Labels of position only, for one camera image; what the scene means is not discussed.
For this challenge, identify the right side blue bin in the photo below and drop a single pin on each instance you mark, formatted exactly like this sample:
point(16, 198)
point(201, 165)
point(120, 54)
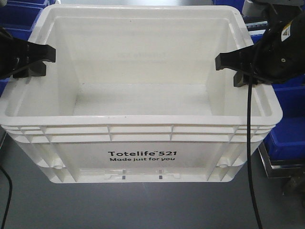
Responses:
point(286, 141)

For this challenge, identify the white plastic tote bin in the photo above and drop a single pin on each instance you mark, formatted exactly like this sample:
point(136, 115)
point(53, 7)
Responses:
point(133, 96)

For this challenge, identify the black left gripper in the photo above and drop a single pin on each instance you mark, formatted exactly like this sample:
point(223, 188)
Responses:
point(18, 54)

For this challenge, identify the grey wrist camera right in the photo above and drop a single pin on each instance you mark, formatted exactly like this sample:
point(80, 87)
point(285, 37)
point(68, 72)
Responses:
point(254, 8)

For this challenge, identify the steel shelf frame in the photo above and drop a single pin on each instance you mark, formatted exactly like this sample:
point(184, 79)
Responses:
point(280, 168)

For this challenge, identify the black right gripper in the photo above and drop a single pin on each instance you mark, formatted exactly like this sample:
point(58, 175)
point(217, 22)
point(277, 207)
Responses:
point(280, 59)

